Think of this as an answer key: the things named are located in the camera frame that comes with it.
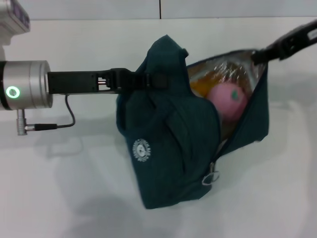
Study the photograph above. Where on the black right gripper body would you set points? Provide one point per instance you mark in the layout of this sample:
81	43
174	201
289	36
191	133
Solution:
297	39

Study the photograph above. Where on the dark teal lunch bag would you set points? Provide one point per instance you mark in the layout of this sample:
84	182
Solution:
168	148

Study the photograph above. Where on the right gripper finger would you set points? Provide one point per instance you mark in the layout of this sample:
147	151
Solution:
266	53

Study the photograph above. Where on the yellow toy banana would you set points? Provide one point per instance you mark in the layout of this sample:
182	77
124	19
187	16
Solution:
201	85

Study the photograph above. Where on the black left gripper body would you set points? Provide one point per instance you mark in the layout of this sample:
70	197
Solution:
76	83

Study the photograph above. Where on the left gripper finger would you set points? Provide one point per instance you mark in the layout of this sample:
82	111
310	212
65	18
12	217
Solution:
136	80

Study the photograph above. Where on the white panel cabinet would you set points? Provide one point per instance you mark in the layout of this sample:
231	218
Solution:
148	8

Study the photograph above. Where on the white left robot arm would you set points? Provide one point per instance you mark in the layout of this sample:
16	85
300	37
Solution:
24	85

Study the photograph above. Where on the pink toy peach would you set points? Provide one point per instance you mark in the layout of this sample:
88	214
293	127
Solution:
227	101

